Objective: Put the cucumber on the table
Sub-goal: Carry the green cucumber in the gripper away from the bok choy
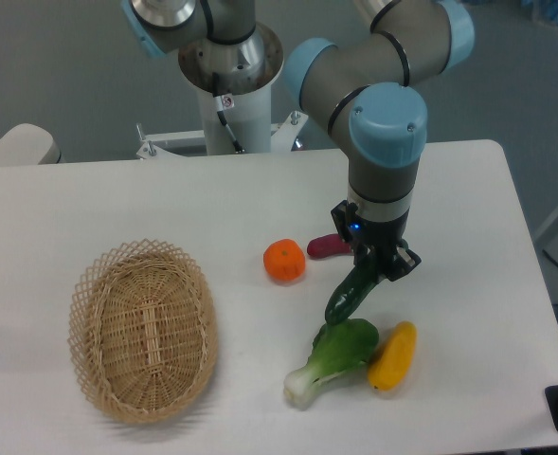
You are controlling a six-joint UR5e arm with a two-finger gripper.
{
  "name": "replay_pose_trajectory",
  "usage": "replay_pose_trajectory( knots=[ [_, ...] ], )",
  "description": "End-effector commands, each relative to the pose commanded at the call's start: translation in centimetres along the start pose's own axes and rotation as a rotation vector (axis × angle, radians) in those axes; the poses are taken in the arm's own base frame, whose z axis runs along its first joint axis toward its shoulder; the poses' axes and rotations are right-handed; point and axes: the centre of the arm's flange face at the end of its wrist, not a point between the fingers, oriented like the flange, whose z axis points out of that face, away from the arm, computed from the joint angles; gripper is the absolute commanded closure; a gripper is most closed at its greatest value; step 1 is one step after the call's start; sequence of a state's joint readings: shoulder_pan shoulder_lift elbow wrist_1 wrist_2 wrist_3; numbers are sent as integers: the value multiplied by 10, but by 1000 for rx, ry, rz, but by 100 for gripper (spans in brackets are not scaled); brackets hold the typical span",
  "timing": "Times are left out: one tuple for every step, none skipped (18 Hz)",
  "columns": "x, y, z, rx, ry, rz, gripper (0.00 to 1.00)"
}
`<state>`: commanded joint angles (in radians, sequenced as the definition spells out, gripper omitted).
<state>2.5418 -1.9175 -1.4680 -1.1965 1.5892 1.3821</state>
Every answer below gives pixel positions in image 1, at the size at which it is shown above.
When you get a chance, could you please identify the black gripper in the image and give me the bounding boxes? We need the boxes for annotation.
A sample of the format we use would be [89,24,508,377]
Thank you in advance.
[331,200,422,282]

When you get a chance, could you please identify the dark green cucumber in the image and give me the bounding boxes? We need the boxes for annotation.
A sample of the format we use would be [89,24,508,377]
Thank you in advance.
[325,255,380,325]

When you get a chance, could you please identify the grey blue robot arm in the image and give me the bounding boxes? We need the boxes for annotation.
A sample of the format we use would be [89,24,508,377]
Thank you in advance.
[121,1,475,283]

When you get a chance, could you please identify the purple sweet potato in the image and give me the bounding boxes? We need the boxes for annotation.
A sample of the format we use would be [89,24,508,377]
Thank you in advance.
[306,233,351,260]

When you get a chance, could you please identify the green bok choy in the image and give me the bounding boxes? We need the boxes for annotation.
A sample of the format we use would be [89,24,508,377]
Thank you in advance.
[283,318,379,409]

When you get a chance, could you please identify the orange tangerine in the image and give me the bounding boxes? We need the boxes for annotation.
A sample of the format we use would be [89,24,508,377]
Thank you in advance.
[262,239,306,282]

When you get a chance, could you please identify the yellow mango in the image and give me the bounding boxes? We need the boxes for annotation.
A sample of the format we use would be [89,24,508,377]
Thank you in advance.
[367,321,417,391]

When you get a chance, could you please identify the woven wicker basket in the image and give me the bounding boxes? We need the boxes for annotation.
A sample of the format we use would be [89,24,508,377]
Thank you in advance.
[67,239,219,424]

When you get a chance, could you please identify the white chair back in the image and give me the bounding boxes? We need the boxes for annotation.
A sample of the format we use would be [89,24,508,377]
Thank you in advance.
[0,123,63,168]

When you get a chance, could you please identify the black pedestal cable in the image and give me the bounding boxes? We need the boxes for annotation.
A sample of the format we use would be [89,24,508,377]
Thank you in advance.
[211,71,246,155]

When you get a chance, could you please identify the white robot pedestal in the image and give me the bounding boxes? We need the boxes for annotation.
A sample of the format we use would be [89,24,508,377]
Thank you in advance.
[135,21,311,162]

